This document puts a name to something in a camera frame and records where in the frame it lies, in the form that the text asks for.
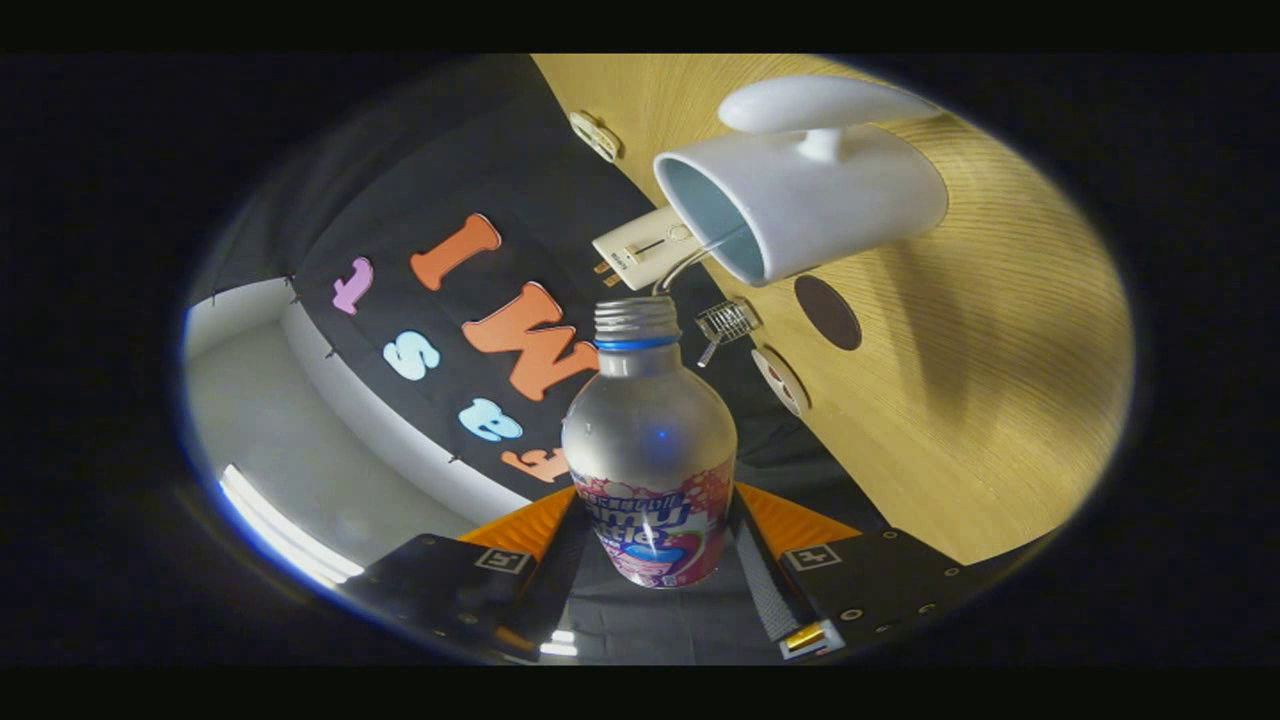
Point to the clear juice stream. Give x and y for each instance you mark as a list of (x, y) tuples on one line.
[(690, 258)]

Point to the small white tray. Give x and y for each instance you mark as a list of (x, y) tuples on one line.
[(595, 136)]

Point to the white plate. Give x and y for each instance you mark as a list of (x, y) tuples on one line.
[(780, 382)]

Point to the black backdrop cloth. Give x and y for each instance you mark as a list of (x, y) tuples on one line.
[(480, 160)]

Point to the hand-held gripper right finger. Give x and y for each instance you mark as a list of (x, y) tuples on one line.
[(768, 590)]

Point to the wide ceiling light panel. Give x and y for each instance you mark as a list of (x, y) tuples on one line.
[(285, 530)]

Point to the cream toaster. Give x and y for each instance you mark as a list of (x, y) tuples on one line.
[(645, 245)]

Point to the wooden table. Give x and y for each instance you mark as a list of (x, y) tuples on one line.
[(950, 400)]

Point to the silver bottle with pink label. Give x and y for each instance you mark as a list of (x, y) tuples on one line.
[(645, 440)]

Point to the white cup with blue inside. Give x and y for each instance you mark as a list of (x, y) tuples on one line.
[(830, 200)]

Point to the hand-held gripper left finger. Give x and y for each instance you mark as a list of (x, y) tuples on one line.
[(550, 590)]

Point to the dark round coaster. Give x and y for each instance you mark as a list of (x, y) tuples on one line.
[(828, 312)]

